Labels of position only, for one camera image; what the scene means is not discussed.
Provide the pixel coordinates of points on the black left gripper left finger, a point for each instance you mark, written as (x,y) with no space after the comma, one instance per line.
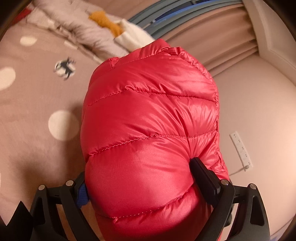
(71,196)

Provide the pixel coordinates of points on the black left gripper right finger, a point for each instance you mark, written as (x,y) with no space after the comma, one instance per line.
(240,207)

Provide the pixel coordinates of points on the pink-red down jacket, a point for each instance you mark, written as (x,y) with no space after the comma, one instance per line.
(145,116)

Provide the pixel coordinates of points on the white power strip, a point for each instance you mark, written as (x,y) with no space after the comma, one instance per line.
(241,150)

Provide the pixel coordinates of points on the polka dot bed cover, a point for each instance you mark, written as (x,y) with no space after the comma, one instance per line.
(44,79)

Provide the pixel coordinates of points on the pink curtain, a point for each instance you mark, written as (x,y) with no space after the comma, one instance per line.
(218,39)

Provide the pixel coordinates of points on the white goose plush toy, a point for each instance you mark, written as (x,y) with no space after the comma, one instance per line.
(126,34)

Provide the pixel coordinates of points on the blue-grey inner curtain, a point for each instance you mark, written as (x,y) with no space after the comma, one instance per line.
(163,16)

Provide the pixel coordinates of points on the grey crumpled duvet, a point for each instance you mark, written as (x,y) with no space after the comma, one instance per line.
(70,19)

